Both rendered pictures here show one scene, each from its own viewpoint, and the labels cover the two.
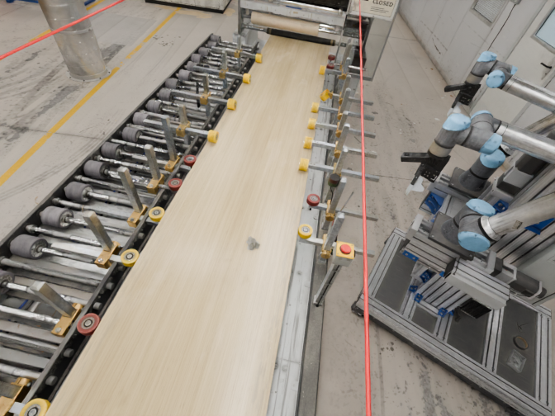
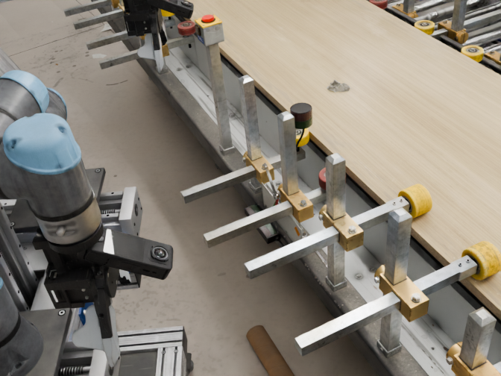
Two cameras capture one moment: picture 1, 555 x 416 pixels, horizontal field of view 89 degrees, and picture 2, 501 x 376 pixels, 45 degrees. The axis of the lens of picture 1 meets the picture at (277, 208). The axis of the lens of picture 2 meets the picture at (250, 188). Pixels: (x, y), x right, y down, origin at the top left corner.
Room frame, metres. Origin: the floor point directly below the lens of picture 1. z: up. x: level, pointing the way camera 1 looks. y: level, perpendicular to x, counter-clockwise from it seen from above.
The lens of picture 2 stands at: (2.35, -1.01, 2.02)
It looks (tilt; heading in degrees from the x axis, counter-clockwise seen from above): 39 degrees down; 155
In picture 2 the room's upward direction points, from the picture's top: 7 degrees counter-clockwise
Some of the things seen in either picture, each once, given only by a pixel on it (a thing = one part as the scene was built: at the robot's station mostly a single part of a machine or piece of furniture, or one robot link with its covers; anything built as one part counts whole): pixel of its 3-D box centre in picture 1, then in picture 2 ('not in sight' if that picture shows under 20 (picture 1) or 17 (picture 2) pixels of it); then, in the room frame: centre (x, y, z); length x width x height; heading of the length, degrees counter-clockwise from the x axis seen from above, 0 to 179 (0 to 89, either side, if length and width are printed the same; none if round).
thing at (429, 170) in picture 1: (431, 164); (142, 7); (0.97, -0.60, 1.46); 0.09 x 0.08 x 0.12; 63
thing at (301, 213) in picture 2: (329, 210); (295, 200); (1.18, -0.32, 0.85); 0.14 x 0.06 x 0.05; 176
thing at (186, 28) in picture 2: not in sight; (188, 35); (-0.04, -0.11, 0.85); 0.08 x 0.08 x 0.11
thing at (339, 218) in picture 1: (329, 242); (253, 142); (0.91, -0.31, 0.90); 0.04 x 0.04 x 0.48; 86
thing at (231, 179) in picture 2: (336, 246); (244, 174); (0.95, -0.37, 0.81); 0.44 x 0.03 x 0.04; 86
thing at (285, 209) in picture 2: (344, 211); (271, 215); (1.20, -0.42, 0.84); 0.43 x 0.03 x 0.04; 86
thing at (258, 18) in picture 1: (302, 26); not in sight; (3.80, 0.06, 1.05); 1.43 x 0.12 x 0.12; 86
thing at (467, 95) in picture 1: (467, 92); (80, 259); (1.72, -0.98, 1.46); 0.09 x 0.08 x 0.12; 63
